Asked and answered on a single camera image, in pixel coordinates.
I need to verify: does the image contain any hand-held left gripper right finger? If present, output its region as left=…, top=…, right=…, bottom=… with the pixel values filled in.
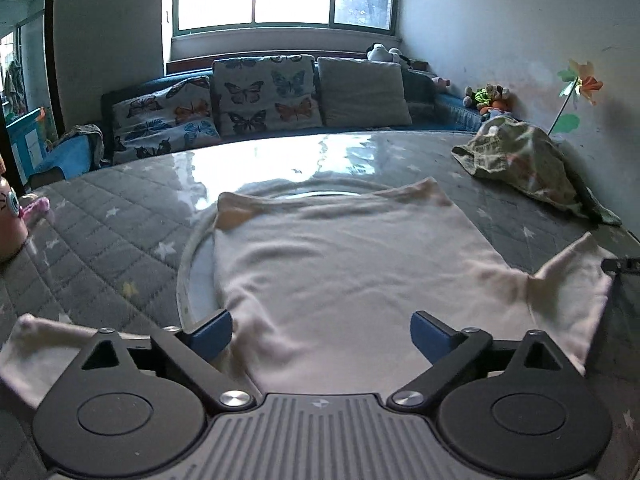
left=387, top=311, right=576, bottom=413

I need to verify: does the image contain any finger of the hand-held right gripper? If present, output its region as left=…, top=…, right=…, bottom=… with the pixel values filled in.
left=602, top=257, right=640, bottom=276

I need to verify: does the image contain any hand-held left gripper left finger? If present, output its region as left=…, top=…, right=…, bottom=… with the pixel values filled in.
left=75, top=309, right=256, bottom=411

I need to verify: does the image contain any cream sweatshirt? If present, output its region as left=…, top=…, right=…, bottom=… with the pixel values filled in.
left=0, top=176, right=615, bottom=411

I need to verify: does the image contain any round black glass cooktop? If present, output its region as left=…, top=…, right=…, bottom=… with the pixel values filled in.
left=177, top=180, right=406, bottom=328

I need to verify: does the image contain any grey quilted star table cover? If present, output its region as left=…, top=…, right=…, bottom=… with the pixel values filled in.
left=0, top=130, right=640, bottom=480

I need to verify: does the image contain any green patterned garment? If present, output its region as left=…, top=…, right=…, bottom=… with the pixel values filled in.
left=451, top=115, right=623, bottom=226

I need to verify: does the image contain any paper pinwheel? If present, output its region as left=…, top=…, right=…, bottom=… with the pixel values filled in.
left=547, top=59, right=603, bottom=136

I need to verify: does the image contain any long butterfly print cushion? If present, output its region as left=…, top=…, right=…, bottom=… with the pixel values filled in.
left=111, top=76, right=221, bottom=163

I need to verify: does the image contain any blue sofa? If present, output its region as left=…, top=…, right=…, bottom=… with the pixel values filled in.
left=100, top=55, right=488, bottom=171

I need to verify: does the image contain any blue bag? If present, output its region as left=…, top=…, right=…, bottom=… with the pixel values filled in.
left=27, top=135, right=98, bottom=188

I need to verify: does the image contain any pink toy figure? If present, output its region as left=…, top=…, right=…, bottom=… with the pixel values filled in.
left=0, top=157, right=51, bottom=263

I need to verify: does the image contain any grey crumpled cloth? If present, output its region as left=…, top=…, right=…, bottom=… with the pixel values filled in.
left=60, top=124, right=105, bottom=168

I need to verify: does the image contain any square butterfly print cushion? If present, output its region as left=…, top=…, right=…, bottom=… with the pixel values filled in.
left=211, top=54, right=325, bottom=137

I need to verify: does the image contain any dark cushion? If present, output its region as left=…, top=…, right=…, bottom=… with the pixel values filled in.
left=402, top=69, right=441, bottom=116

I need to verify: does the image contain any grey cushion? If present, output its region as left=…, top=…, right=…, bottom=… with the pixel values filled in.
left=317, top=56, right=413, bottom=128

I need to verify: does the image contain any blue cardboard box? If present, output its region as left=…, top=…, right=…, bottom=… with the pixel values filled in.
left=6, top=105, right=57, bottom=183

